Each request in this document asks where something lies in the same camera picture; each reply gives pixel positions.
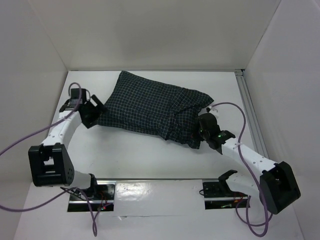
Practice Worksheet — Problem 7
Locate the aluminium rail frame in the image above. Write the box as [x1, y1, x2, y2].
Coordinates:
[234, 68, 276, 178]

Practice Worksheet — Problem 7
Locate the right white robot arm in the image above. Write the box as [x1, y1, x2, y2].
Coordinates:
[198, 113, 301, 215]

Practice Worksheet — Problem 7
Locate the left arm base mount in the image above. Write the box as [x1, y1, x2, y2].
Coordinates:
[67, 180, 116, 213]

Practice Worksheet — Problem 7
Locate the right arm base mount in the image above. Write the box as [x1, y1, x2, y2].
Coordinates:
[199, 179, 248, 210]

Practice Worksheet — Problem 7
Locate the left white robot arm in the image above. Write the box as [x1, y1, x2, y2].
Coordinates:
[28, 88, 107, 200]

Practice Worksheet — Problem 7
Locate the dark plaid pillowcase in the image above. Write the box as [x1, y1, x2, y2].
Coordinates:
[97, 71, 214, 149]

